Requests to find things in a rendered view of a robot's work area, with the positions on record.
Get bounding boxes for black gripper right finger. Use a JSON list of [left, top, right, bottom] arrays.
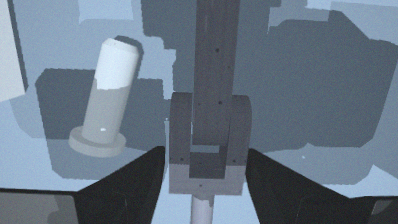
[[245, 148, 398, 224]]

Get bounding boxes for grey headed pin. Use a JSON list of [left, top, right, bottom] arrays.
[[69, 38, 139, 157]]

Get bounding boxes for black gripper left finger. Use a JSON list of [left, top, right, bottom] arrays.
[[0, 146, 165, 224]]

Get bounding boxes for dark grey flat bar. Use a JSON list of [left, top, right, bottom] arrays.
[[192, 0, 240, 146]]

